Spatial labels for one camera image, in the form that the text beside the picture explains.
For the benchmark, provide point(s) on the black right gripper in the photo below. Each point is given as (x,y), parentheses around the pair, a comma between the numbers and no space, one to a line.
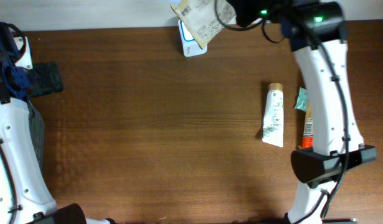
(244,11)

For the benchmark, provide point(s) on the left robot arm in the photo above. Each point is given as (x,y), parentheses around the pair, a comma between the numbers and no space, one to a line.
(24,196)

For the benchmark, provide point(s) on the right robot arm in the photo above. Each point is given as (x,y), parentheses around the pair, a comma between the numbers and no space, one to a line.
(318,39)

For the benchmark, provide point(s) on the white tube with beige cap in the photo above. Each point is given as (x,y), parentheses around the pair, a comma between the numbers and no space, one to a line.
(273,120)

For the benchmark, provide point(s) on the red spaghetti packet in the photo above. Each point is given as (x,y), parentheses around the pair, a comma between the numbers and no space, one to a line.
(307,139)

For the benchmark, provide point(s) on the mint green wet wipes pack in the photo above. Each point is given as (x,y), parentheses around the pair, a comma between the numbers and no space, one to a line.
(302,100)

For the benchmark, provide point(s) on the grey plastic mesh basket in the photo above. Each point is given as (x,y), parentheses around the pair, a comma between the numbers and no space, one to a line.
(37,131)

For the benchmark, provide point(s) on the white blue printed bag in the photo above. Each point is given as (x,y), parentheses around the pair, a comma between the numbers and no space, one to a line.
(199,17)

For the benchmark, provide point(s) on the white barcode scanner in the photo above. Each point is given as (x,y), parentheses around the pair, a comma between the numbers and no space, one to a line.
(190,46)

